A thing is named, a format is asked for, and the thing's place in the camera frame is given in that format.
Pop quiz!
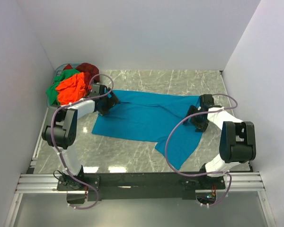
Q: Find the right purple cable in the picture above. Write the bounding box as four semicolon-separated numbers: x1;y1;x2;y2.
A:
165;94;239;207

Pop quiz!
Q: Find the black base beam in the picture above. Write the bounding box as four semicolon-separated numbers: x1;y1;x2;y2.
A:
57;172;226;204

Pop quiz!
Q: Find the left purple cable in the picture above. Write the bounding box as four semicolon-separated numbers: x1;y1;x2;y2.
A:
51;74;115;210

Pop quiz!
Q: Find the green t shirt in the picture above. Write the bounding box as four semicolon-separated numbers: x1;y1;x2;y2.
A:
46;69;79;105

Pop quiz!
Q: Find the orange t shirt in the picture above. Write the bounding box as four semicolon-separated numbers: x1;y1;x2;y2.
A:
55;72;90;105

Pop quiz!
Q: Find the purple cable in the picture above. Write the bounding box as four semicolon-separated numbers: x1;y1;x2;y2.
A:
165;94;239;207
51;74;115;210

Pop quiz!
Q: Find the aluminium rail frame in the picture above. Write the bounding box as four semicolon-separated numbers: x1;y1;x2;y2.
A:
15;172;266;193

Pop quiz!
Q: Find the teal laundry basket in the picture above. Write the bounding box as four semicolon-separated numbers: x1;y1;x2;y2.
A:
46;64;79;107

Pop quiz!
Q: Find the dark red t shirt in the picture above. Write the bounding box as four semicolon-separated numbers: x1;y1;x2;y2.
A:
75;62;100;83

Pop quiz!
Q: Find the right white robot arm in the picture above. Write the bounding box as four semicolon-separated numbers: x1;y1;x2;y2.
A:
184;94;256;177

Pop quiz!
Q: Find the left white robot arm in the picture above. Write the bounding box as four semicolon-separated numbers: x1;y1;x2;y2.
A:
42;84;120;181

